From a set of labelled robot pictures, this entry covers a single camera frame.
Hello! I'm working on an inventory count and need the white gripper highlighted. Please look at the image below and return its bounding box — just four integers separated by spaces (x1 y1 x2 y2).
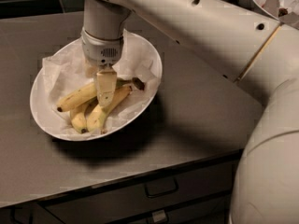
81 29 123 107

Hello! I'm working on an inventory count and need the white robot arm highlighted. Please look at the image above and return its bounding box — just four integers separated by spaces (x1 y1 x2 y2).
102 0 299 224

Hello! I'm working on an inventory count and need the top yellow banana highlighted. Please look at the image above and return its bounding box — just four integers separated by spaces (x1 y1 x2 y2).
56 77 145 112

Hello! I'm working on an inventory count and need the white oval bowl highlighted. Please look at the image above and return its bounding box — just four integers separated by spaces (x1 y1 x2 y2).
29 31 164 142

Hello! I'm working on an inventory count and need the right yellow banana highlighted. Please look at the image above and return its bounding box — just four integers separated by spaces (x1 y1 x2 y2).
87 86 132 134

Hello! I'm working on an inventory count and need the small lower yellow banana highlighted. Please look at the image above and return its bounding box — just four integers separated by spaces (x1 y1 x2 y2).
69 99 95 133

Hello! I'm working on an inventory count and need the white bowl at corner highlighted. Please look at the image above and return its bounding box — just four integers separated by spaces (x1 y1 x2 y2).
250 0 299 29

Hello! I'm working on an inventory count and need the white paper liner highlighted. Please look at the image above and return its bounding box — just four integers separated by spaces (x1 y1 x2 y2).
42 28 162 135

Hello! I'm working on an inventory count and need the upper dark drawer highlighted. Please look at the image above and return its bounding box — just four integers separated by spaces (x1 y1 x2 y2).
44 161 237 224

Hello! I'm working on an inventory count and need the dark drawer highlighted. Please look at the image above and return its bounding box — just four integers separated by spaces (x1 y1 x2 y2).
107 191 231 224
44 161 237 224

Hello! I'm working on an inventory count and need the lower dark drawer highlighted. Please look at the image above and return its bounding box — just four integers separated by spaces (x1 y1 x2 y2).
107 191 231 224

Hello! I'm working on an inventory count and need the black drawer handle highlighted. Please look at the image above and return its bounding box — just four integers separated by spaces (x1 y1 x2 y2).
144 177 178 198

